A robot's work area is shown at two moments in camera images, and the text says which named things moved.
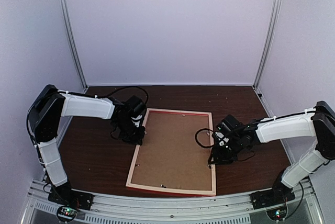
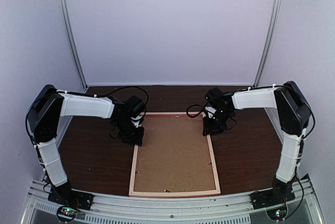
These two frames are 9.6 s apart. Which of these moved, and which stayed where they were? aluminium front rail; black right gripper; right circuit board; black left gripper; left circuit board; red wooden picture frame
Moved: black right gripper; red wooden picture frame
Stayed: left circuit board; black left gripper; aluminium front rail; right circuit board
